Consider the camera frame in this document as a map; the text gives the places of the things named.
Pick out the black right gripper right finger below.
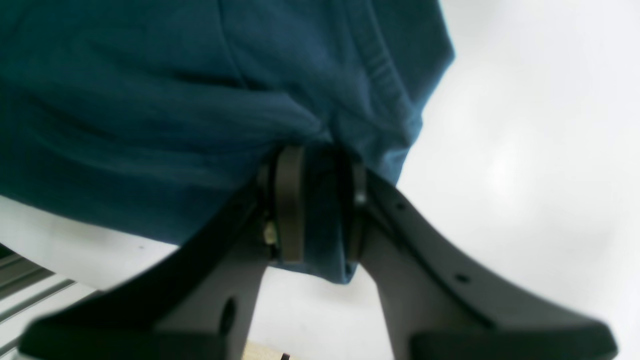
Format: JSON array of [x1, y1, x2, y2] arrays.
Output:
[[345, 158, 618, 360]]

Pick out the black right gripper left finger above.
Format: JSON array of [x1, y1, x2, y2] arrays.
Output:
[[18, 145, 306, 360]]

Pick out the dark blue T-shirt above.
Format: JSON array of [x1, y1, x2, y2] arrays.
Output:
[[0, 0, 457, 285]]

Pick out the aluminium frame rail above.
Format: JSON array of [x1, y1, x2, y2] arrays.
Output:
[[0, 245, 100, 360]]

